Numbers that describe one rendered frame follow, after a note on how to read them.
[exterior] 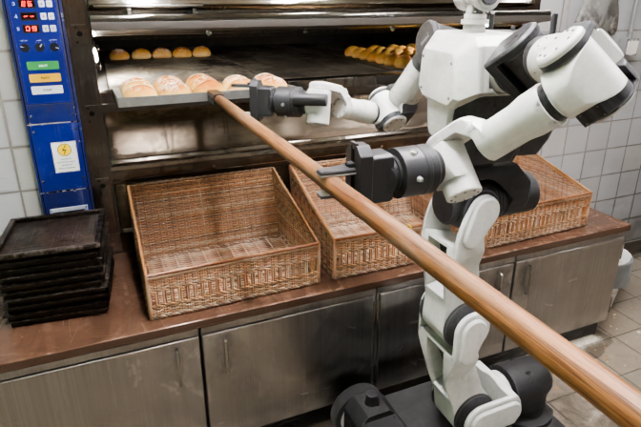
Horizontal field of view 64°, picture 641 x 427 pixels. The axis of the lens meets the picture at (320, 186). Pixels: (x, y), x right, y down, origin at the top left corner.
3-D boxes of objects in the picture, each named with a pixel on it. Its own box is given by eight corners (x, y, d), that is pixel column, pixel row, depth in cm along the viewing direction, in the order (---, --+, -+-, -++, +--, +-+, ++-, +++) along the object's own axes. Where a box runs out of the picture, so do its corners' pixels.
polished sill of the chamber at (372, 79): (100, 101, 180) (98, 90, 179) (509, 73, 245) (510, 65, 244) (100, 104, 175) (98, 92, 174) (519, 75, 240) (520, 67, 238)
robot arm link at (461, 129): (433, 189, 92) (493, 152, 83) (417, 145, 95) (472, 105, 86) (456, 188, 96) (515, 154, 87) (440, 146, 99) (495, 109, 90)
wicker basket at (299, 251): (133, 253, 194) (123, 184, 184) (276, 228, 215) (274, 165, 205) (147, 324, 152) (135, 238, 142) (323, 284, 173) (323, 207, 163)
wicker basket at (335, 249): (287, 226, 217) (285, 163, 207) (404, 207, 236) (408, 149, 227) (332, 282, 174) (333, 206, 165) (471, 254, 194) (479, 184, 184)
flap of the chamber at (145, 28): (91, 30, 154) (93, 36, 172) (550, 21, 218) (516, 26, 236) (90, 22, 153) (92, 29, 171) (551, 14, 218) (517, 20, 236)
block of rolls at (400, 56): (341, 55, 284) (341, 45, 282) (416, 52, 301) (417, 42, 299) (399, 69, 231) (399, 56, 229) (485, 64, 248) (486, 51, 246)
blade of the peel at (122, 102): (296, 94, 171) (296, 86, 170) (118, 108, 150) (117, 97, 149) (262, 79, 202) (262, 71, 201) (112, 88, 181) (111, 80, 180)
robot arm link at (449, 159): (438, 193, 84) (493, 183, 88) (416, 135, 88) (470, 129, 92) (407, 217, 94) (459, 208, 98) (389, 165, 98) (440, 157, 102)
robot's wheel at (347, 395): (389, 396, 192) (358, 373, 182) (396, 405, 187) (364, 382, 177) (352, 437, 191) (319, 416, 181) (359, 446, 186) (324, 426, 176)
